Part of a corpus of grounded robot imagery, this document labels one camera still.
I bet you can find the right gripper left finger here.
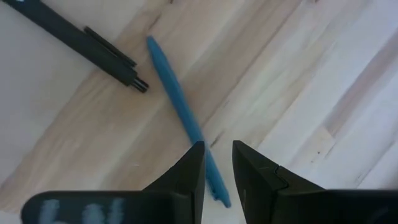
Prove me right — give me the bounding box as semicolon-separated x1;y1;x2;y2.
21;141;206;224

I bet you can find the blue pen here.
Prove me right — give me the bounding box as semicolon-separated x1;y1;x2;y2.
146;35;233;208

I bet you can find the black pen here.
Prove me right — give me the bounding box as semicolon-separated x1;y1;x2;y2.
0;0;150;94

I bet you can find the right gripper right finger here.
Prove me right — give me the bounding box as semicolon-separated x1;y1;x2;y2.
232;140;398;224

